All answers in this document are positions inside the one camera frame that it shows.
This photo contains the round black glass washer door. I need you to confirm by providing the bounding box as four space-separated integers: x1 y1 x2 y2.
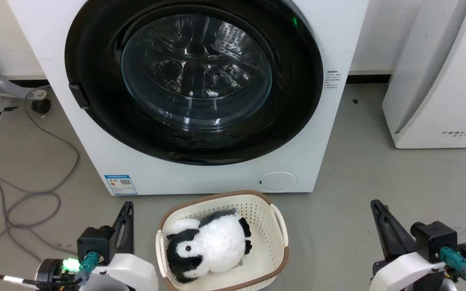
64 0 324 166

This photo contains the blue energy label sticker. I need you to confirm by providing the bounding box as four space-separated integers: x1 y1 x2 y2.
104 175 138 196

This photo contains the right arm teal-plug cable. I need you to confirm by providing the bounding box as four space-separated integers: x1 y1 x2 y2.
438 247 466 291

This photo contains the white front-load washing machine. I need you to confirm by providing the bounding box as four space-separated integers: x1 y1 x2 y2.
6 0 370 196

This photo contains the white Feelbird appliance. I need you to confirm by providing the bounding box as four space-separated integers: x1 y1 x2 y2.
381 0 466 149

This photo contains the black and white penguin plush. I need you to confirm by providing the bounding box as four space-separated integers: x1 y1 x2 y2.
165 210 253 283

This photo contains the arm teal-plug cable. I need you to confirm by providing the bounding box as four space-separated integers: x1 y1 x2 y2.
438 247 466 291
0 251 99 291

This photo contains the left arm teal-plug cable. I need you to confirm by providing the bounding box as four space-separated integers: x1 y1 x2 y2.
0 251 99 291

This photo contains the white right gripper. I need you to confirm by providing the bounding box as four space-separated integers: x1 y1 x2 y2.
369 199 446 291

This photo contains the cream plastic laundry basket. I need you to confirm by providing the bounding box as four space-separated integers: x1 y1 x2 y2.
155 190 290 291

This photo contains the round white filter cover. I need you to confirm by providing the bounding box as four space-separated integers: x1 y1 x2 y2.
257 172 298 193

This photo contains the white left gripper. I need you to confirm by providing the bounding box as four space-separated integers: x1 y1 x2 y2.
83 202 159 291

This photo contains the grey floor cable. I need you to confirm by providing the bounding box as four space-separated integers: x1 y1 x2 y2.
0 87 80 268

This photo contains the black caster wheel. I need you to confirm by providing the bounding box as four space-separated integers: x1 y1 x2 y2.
31 99 51 115

